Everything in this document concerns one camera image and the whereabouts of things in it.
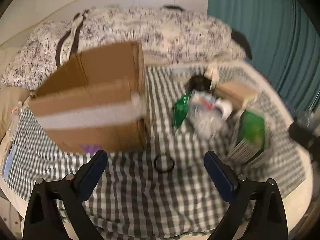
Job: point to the black object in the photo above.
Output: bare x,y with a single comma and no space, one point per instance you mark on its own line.
197,82

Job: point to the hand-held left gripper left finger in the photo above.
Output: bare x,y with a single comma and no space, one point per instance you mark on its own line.
93,172

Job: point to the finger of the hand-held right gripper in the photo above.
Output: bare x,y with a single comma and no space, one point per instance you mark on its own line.
303,135

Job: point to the white black patterned duvet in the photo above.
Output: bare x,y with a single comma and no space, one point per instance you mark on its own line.
120,27

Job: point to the clear plastic bottle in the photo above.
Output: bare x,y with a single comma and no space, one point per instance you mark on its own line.
205,122

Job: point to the teal curtain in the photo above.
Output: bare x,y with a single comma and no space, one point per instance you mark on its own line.
270,30

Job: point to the grey white checkered cloth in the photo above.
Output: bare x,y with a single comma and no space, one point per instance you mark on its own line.
140,200

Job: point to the brown cardboard piece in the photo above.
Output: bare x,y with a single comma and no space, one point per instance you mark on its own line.
237,91

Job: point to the black cloth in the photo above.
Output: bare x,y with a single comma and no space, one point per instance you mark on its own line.
241,40
172,7

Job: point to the blue white packet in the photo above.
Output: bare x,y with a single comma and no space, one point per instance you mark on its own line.
10,162

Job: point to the green plastic bottle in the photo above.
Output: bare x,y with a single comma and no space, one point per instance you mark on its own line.
181,108

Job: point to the green white carton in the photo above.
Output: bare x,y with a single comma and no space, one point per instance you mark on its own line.
252,130

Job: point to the brown cardboard box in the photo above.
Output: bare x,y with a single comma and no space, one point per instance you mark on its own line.
95,92

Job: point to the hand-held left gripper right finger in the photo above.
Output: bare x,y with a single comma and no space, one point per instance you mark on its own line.
220,177

